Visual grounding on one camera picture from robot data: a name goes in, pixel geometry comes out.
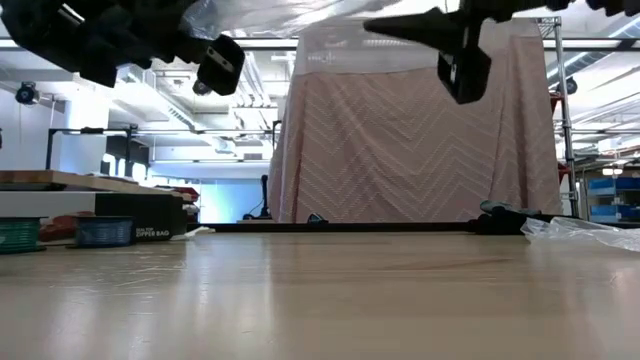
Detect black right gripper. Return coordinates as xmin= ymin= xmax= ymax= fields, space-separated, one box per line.
xmin=363 ymin=0 xmax=551 ymax=105

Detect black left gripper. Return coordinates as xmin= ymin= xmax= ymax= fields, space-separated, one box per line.
xmin=59 ymin=0 xmax=246 ymax=97

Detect clear zipper bag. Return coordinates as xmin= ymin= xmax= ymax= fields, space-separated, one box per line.
xmin=179 ymin=0 xmax=401 ymax=39
xmin=169 ymin=225 xmax=217 ymax=242

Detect black white zipper bag box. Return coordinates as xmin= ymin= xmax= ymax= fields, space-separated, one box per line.
xmin=0 ymin=191 xmax=188 ymax=245

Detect black overhead rig bar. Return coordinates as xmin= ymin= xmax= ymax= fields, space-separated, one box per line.
xmin=0 ymin=37 xmax=640 ymax=51

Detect red items on workbench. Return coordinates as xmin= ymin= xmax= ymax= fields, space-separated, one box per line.
xmin=158 ymin=185 xmax=201 ymax=202

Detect grey-backed work glove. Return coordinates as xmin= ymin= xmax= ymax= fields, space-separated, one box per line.
xmin=479 ymin=199 xmax=544 ymax=217

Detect black floor stand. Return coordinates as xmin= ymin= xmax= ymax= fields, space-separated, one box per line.
xmin=243 ymin=173 xmax=274 ymax=222

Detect black work glove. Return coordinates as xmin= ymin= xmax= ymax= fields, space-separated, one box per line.
xmin=468 ymin=212 xmax=556 ymax=236

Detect grey storage shelf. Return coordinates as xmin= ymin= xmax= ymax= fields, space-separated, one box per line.
xmin=573 ymin=152 xmax=640 ymax=224

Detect blue storage bin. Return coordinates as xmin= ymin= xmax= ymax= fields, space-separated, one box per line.
xmin=589 ymin=203 xmax=640 ymax=222
xmin=587 ymin=177 xmax=640 ymax=198

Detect crumpled clear plastic bag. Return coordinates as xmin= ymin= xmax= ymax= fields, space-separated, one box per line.
xmin=519 ymin=216 xmax=640 ymax=253

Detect black background rig frame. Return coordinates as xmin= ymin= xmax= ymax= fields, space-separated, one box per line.
xmin=45 ymin=125 xmax=282 ymax=171

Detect chrome wire rack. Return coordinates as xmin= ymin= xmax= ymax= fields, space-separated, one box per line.
xmin=536 ymin=16 xmax=581 ymax=219

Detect blue wire spool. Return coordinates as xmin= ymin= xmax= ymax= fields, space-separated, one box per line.
xmin=67 ymin=215 xmax=137 ymax=250

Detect black aluminium table frame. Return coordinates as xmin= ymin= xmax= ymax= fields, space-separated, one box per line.
xmin=187 ymin=221 xmax=640 ymax=235

